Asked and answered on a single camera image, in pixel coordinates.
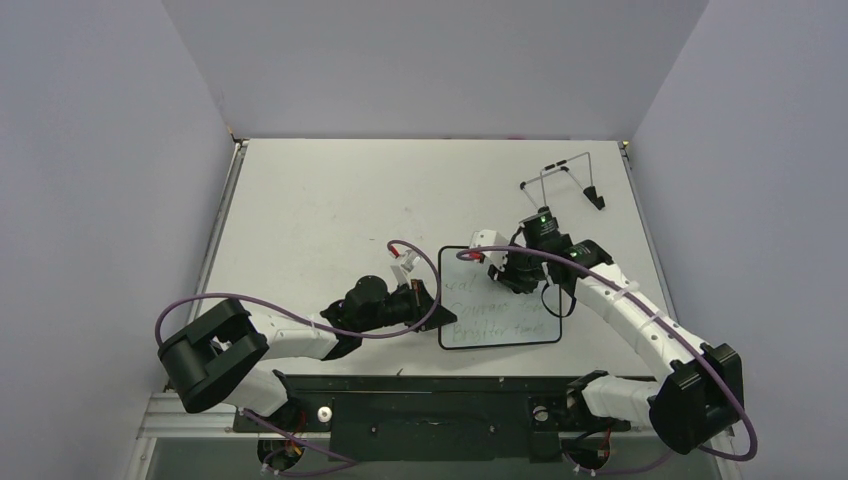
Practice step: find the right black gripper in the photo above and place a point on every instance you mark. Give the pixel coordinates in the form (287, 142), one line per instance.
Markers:
(515, 279)

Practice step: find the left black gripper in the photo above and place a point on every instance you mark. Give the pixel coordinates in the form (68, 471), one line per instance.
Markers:
(421, 304)

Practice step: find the small black-framed whiteboard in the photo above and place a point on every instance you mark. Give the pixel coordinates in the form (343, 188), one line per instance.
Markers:
(490, 314)

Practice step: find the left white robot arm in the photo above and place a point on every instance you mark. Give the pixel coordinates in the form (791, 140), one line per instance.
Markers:
(221, 357)

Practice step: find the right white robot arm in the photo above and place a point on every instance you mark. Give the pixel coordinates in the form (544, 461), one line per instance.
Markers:
(697, 390)

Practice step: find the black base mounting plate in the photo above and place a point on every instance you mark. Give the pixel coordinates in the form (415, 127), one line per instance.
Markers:
(422, 418)

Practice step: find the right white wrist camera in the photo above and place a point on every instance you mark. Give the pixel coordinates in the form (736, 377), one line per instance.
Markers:
(488, 238)

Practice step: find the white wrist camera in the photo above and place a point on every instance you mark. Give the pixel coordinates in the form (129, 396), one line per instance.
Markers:
(404, 266)
(488, 238)

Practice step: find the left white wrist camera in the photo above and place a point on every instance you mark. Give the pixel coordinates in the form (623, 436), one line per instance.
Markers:
(404, 266)

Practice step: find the wire whiteboard stand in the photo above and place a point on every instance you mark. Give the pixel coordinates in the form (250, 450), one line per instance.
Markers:
(577, 170)

